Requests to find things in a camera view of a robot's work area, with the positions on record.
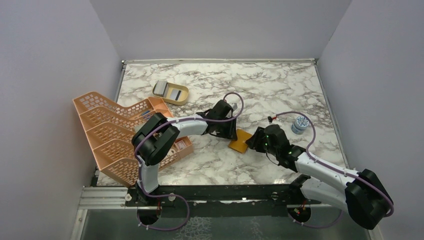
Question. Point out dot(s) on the pink plastic desk organizer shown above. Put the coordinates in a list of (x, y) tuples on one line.
[(109, 129)]

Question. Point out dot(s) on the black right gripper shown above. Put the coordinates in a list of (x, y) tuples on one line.
[(254, 141)]

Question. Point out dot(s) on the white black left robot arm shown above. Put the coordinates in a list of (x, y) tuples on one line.
[(153, 141)]

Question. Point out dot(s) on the loose striped card in tray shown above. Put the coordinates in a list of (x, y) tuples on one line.
[(175, 94)]

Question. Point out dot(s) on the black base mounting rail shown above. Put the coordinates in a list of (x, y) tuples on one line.
[(178, 201)]

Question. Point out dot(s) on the beige oval plastic tray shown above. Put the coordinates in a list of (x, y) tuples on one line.
[(183, 97)]

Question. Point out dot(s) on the yellow leather card holder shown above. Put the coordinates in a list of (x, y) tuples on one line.
[(240, 144)]

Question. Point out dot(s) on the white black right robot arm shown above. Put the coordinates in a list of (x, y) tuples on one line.
[(361, 194)]

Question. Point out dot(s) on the aluminium table frame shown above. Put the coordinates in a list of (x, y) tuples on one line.
[(223, 151)]

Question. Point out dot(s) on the blue white small jar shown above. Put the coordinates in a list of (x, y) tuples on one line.
[(300, 124)]

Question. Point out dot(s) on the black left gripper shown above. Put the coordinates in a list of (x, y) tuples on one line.
[(231, 133)]

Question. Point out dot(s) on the stack of grey cards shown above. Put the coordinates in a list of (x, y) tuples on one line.
[(161, 88)]

